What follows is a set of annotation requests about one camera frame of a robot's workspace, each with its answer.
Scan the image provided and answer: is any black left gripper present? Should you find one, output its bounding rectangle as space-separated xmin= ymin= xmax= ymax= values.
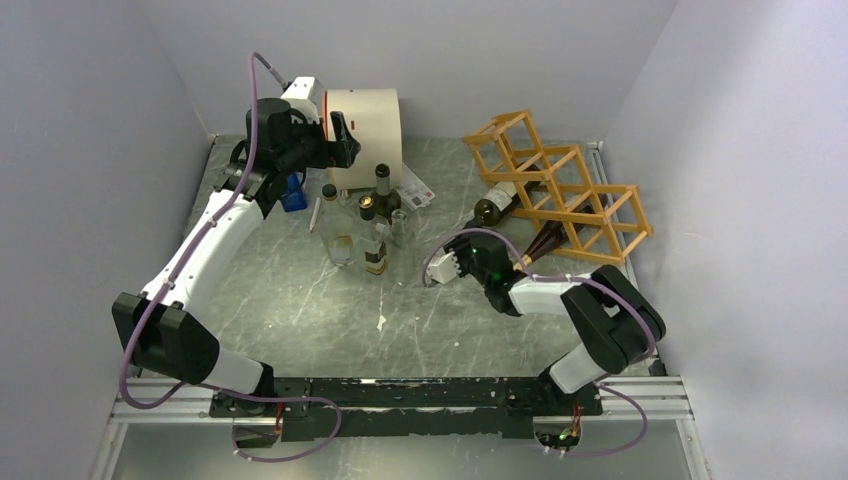
xmin=278 ymin=111 xmax=361 ymax=176

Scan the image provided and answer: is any dark green labelled wine bottle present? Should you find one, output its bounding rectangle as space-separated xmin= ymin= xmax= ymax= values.
xmin=371 ymin=163 xmax=401 ymax=223

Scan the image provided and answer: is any blue rectangular box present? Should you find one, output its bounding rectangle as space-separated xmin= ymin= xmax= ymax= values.
xmin=280 ymin=172 xmax=308 ymax=212

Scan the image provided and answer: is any large clear glass bottle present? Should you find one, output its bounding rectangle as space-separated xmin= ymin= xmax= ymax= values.
xmin=316 ymin=183 xmax=356 ymax=267

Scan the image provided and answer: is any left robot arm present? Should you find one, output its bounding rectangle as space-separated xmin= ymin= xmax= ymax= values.
xmin=112 ymin=98 xmax=361 ymax=416

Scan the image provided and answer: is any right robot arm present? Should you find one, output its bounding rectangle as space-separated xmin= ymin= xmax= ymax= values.
xmin=424 ymin=228 xmax=667 ymax=414

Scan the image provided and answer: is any brown bottle with gold cap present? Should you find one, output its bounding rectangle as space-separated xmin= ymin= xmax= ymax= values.
xmin=521 ymin=220 xmax=570 ymax=265

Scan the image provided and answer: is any wooden wine rack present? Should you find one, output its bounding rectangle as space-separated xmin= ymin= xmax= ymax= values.
xmin=462 ymin=109 xmax=654 ymax=266

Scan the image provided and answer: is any cream cylindrical drum box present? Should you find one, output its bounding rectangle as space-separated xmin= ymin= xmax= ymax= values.
xmin=324 ymin=88 xmax=403 ymax=190

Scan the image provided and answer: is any white packaged card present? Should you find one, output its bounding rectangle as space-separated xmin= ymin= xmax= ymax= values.
xmin=397 ymin=164 xmax=435 ymax=211

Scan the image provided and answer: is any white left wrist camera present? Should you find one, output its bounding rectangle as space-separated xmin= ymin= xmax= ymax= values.
xmin=281 ymin=76 xmax=325 ymax=124

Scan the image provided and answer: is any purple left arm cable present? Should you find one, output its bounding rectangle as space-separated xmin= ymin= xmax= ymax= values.
xmin=117 ymin=51 xmax=344 ymax=465

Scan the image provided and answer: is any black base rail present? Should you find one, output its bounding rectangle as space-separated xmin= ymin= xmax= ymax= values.
xmin=208 ymin=376 xmax=603 ymax=442

